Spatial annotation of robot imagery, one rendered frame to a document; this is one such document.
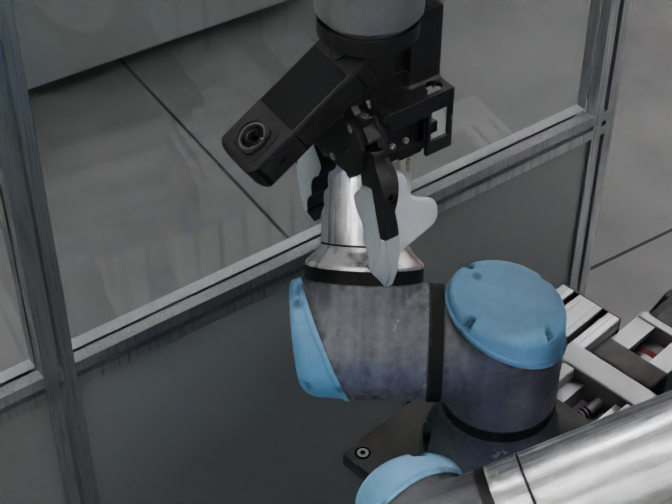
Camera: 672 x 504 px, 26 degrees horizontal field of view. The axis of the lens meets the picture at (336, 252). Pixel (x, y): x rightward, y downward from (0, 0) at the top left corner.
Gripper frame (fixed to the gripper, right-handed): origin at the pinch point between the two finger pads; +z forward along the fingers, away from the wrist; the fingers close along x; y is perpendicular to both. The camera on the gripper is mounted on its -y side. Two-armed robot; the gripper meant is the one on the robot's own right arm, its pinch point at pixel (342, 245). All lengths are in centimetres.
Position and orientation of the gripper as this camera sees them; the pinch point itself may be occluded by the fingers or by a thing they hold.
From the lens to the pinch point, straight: 110.6
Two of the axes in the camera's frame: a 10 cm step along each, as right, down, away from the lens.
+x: -5.8, -5.4, 6.0
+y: 8.1, -3.9, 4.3
